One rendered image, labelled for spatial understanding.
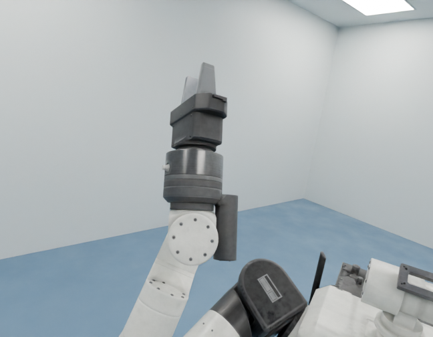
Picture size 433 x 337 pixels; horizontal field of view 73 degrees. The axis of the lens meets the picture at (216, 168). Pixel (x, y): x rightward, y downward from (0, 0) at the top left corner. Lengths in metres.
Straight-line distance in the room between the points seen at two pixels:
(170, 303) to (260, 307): 0.18
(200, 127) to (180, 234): 0.15
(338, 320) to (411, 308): 0.11
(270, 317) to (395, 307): 0.18
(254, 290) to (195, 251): 0.20
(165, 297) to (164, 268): 0.07
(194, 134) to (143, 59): 2.69
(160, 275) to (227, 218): 0.13
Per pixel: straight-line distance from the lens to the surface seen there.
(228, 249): 0.43
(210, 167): 0.41
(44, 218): 3.07
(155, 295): 0.42
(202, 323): 0.55
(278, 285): 0.57
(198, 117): 0.42
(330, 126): 5.28
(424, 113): 4.79
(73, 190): 3.03
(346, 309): 0.59
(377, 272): 0.49
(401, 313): 0.52
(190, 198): 0.40
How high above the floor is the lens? 1.54
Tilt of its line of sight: 13 degrees down
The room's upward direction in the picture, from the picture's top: 8 degrees clockwise
